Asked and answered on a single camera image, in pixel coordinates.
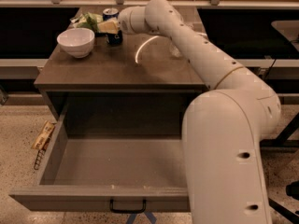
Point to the clear plastic water bottle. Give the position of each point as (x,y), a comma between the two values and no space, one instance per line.
(176,51)

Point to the grey wooden cabinet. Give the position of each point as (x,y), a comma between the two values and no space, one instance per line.
(140,63)

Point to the blue floor tape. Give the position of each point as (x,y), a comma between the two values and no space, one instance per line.
(147,216)

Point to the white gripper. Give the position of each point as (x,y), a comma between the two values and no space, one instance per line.
(125,21)

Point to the wire snack basket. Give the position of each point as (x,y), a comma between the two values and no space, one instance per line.
(41,151)

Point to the grey open top drawer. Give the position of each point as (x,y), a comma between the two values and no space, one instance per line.
(125,147)

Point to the white ceramic bowl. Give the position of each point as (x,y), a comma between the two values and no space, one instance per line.
(77,42)

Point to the yellow snack packets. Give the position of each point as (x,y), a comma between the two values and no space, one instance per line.
(43,136)

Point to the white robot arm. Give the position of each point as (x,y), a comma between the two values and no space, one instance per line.
(222,128)

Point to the black drawer handle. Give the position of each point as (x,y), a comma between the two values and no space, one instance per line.
(127,207)

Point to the blue pepsi can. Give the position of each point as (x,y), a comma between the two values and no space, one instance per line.
(113,31)

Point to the green chip bag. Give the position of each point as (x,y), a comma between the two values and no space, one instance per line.
(88,20)

